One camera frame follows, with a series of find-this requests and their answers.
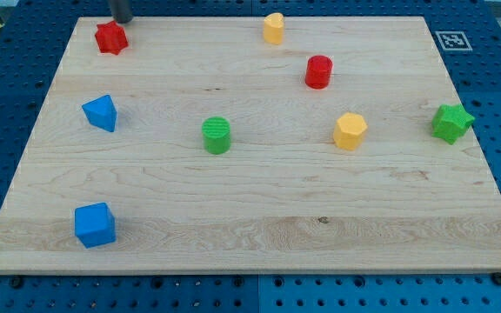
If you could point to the red star block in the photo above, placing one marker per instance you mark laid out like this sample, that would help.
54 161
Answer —
111 38

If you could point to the blue triangle block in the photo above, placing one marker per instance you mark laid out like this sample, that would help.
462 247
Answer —
101 113

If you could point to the green star block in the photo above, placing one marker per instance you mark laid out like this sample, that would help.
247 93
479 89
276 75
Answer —
451 122

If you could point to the green cylinder block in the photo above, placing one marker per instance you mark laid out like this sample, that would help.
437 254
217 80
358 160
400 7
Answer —
216 135

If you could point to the wooden board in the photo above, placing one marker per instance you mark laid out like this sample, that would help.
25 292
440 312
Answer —
284 199

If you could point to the yellow hexagon block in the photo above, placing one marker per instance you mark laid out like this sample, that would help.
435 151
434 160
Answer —
349 131

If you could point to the red cylinder block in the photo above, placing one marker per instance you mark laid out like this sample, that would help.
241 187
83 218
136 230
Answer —
318 72

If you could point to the yellow heart block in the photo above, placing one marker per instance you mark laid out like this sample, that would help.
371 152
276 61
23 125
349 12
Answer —
273 28

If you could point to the blue cube block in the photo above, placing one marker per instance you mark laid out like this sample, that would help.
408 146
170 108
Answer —
94 225

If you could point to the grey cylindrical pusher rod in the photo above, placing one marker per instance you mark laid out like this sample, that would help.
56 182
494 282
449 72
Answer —
120 10

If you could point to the white fiducial marker tag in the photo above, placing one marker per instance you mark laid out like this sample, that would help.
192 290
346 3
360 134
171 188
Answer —
451 40

